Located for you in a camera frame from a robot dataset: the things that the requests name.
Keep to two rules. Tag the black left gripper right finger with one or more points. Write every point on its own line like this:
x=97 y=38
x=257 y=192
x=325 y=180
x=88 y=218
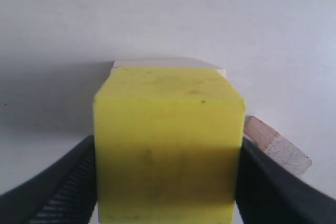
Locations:
x=267 y=193

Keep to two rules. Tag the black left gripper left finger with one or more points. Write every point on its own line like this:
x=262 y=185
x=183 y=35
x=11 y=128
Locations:
x=65 y=192

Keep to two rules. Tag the medium small wooden cube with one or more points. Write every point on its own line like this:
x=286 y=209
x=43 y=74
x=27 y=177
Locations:
x=276 y=146

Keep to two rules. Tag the yellow cube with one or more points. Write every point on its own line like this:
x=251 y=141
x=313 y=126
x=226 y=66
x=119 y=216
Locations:
x=167 y=143

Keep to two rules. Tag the large light wooden cube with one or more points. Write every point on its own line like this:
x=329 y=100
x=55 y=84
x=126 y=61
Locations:
x=168 y=62

